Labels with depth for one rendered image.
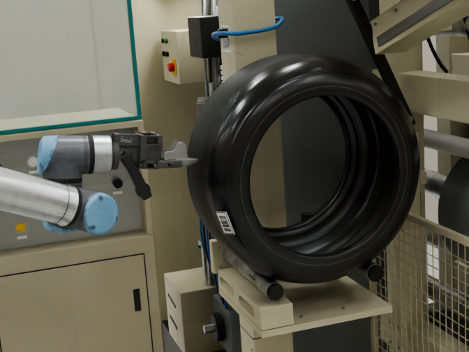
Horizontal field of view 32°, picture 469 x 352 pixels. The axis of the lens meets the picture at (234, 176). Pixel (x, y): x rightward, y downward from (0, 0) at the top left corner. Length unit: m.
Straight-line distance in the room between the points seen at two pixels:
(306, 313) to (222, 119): 0.57
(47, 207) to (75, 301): 0.95
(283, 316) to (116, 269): 0.74
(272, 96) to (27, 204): 0.62
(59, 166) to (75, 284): 0.80
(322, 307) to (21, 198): 0.90
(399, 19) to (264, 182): 0.59
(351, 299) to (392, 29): 0.74
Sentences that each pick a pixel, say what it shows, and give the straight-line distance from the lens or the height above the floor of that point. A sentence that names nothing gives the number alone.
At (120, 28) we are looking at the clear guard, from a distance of 2.56.
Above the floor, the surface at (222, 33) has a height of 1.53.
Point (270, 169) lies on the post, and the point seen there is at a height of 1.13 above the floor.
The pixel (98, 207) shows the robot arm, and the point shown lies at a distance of 1.78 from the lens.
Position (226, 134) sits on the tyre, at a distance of 1.92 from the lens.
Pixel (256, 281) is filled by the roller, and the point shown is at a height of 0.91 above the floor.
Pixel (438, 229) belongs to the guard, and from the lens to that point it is 2.21.
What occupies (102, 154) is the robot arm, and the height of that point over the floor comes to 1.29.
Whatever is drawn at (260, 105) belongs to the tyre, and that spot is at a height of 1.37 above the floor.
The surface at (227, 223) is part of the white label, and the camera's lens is 1.95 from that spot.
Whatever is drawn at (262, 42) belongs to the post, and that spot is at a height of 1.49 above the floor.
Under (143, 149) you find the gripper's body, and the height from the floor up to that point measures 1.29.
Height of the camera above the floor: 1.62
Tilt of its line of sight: 12 degrees down
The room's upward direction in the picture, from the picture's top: 4 degrees counter-clockwise
